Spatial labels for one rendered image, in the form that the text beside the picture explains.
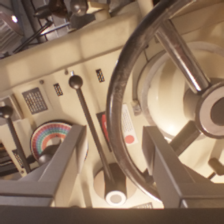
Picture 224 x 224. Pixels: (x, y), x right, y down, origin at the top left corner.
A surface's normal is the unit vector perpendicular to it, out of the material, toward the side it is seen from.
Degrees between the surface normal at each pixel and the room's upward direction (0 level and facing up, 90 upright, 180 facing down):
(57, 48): 90
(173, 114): 83
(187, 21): 90
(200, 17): 90
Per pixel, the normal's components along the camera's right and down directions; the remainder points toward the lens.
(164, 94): -0.49, 0.18
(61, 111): 0.00, 0.29
